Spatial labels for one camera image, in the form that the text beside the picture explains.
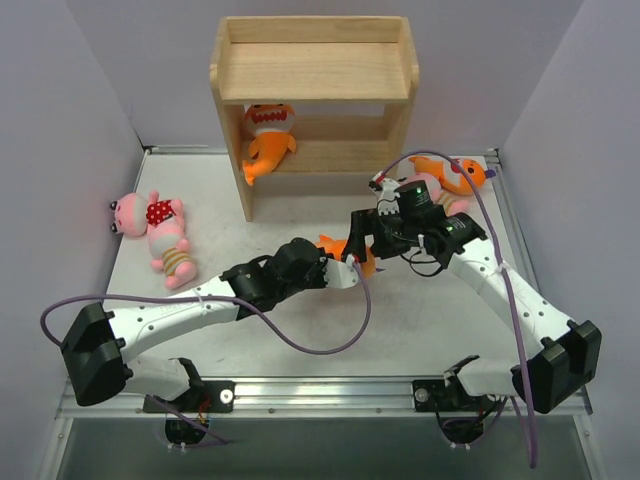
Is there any orange shark plush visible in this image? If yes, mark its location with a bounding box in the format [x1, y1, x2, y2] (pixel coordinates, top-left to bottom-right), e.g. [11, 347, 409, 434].
[315, 235, 384, 279]
[409, 155, 496, 196]
[242, 103, 297, 186]

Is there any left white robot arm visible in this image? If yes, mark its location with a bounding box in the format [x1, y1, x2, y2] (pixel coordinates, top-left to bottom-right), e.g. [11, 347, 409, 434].
[61, 238, 335, 411]

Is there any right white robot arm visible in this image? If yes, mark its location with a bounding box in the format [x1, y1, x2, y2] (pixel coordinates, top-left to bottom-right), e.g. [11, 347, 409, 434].
[344, 177, 602, 414]

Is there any wooden three-tier shelf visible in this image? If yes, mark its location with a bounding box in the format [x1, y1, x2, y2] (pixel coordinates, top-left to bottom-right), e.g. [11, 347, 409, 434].
[209, 15, 420, 220]

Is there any pink plush striped shirt right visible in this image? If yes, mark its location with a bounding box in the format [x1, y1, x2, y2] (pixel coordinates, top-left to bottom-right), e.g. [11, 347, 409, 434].
[398, 173, 470, 216]

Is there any pink plush striped shirt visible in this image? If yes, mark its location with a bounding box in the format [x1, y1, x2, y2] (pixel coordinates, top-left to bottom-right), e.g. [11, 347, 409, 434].
[147, 217, 198, 290]
[398, 173, 470, 216]

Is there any pink plush striped shirt left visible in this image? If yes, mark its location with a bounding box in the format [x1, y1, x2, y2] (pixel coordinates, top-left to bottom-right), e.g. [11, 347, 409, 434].
[147, 217, 198, 290]

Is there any pink plush red polka-dot shirt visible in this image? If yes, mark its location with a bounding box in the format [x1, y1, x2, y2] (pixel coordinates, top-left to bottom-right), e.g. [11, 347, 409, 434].
[109, 190, 185, 237]

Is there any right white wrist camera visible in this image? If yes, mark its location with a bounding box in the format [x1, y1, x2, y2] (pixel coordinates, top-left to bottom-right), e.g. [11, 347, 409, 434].
[369, 172, 400, 216]

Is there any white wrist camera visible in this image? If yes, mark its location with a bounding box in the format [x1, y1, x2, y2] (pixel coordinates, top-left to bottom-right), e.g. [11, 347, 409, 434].
[369, 172, 400, 216]
[324, 255, 360, 289]

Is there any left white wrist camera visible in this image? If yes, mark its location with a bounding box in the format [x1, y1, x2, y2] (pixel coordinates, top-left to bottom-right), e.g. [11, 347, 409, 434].
[324, 255, 360, 289]

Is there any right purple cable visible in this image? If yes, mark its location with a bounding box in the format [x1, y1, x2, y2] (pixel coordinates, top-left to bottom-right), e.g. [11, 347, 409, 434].
[374, 149, 539, 470]

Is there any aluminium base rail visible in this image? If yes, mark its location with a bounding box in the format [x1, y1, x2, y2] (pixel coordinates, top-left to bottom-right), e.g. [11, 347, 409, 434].
[56, 376, 593, 419]

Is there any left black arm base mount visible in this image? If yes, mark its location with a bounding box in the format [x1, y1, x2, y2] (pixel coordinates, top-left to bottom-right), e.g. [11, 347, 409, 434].
[151, 358, 236, 414]

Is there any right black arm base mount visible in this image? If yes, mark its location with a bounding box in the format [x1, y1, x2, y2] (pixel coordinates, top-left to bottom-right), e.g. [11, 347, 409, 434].
[411, 355, 501, 413]

